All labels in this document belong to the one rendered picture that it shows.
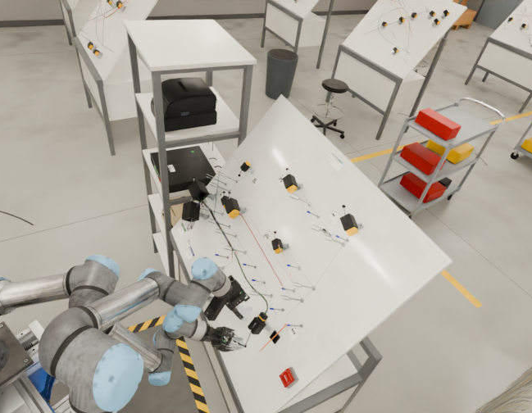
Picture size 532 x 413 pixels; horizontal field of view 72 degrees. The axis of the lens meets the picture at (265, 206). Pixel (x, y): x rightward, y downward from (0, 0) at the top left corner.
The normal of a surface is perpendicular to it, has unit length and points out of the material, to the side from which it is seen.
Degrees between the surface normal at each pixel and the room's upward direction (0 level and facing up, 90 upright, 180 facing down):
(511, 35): 50
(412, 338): 0
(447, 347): 0
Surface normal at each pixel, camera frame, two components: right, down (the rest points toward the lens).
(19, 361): 0.12, -0.73
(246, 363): -0.63, -0.28
